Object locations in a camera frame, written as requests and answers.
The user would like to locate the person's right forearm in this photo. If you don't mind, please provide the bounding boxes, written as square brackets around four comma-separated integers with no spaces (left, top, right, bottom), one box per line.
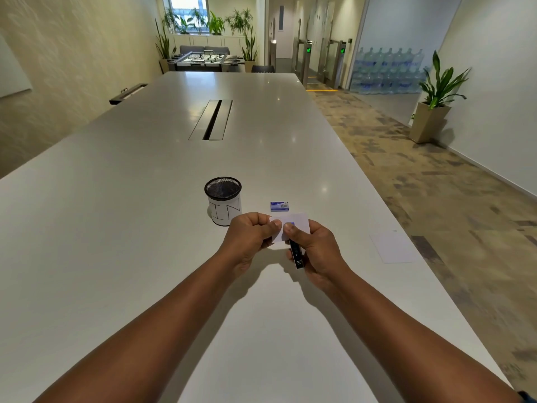
[325,268,523,403]

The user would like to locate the tall green floor plant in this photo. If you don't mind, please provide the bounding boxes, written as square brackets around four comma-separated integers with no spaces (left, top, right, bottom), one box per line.
[154,17,177,74]
[240,26,259,73]

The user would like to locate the person's left forearm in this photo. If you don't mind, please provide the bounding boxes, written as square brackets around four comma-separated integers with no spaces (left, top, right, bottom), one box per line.
[33,251,242,403]

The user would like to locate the window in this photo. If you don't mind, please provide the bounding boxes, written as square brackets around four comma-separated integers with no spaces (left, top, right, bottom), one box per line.
[167,0,209,22]

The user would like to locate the stack of water bottles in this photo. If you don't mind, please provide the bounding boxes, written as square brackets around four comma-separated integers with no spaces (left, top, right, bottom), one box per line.
[349,46,427,95]

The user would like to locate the row of green cabinet plants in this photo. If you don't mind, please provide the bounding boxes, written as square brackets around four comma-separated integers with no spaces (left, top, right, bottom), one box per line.
[163,7,255,37]

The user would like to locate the person's right hand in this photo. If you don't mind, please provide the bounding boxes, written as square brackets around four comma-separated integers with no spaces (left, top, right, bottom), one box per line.
[283,219,353,291]

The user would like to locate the white wall board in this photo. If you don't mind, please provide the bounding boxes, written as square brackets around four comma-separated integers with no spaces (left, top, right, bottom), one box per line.
[0,34,33,99]

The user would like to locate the grey sofa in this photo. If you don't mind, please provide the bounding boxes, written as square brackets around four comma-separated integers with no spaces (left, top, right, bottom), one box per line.
[179,45,231,55]

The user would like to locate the tall beige planter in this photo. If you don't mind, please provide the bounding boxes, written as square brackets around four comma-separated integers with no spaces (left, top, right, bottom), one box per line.
[409,102,452,144]

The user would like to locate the black mesh pen cup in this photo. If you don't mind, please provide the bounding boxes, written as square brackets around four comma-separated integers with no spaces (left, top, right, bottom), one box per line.
[204,176,242,227]

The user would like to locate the foosball table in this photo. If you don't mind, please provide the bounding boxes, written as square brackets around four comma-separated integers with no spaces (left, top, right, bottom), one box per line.
[167,51,246,73]

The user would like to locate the person's left hand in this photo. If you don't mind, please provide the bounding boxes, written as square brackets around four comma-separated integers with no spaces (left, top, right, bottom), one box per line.
[218,212,283,278]

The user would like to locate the black stapler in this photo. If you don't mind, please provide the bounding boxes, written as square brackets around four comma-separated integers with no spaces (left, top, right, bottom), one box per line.
[284,222,305,270]

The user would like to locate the large green potted plant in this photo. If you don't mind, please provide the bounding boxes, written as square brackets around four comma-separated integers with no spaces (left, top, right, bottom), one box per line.
[419,50,473,110]

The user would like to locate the table cable hatch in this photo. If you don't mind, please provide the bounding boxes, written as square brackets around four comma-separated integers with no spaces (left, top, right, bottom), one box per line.
[188,99,233,141]

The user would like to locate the white low cabinet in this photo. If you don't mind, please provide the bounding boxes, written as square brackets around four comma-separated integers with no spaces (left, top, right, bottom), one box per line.
[173,34,249,49]

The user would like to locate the glass turnstile gate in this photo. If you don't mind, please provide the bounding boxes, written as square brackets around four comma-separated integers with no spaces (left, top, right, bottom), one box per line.
[294,18,316,85]
[318,37,353,90]

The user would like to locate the white paper sheet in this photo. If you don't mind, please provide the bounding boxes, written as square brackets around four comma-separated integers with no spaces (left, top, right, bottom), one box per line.
[369,232,421,264]

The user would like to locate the small white paper sheets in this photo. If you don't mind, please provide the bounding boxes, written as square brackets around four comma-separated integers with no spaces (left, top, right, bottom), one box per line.
[268,212,311,244]

